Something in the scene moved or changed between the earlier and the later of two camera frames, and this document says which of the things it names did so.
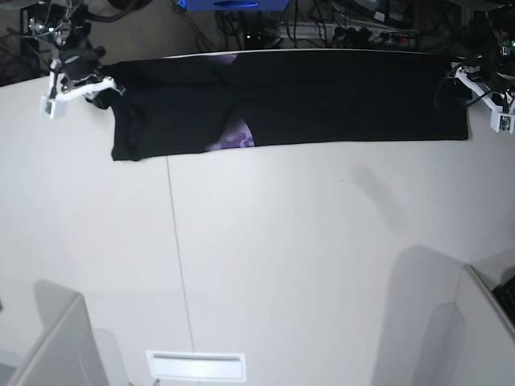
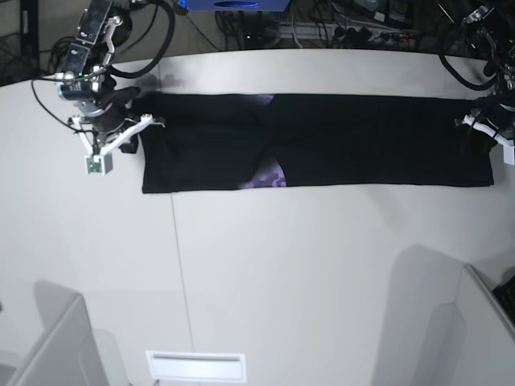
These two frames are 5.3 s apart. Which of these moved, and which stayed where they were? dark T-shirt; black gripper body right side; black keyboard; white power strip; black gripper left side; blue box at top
Moved: black gripper body right side; black gripper left side; dark T-shirt
Stayed: blue box at top; white power strip; black keyboard
